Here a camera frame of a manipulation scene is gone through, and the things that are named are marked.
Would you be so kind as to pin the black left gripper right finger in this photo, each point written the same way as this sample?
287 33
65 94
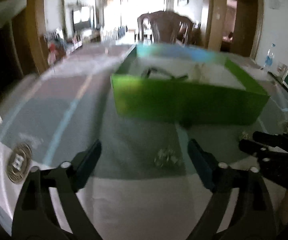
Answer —
240 206

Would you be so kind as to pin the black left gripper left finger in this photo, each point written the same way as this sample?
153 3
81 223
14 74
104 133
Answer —
48 206

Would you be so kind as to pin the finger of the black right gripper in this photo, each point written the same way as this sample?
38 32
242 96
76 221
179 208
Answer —
276 140
273 165

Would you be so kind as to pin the silver flower chain jewelry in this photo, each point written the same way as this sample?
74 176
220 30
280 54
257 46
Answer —
245 135

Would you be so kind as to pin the clear plastic water bottle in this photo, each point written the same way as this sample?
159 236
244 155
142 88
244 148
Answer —
268 61

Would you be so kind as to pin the small black round object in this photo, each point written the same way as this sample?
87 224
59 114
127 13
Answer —
186 124

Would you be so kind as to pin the patterned grey white tablecloth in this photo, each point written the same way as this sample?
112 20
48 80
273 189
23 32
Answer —
144 185

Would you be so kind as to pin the green cardboard box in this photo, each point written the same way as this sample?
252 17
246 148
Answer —
154 83

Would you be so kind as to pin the dark wooden carved chair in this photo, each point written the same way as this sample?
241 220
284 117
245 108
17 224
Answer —
166 27

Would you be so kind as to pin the red and blue bag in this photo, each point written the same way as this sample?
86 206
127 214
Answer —
56 50

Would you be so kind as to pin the flat screen television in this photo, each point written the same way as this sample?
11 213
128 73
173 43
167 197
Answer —
83 18

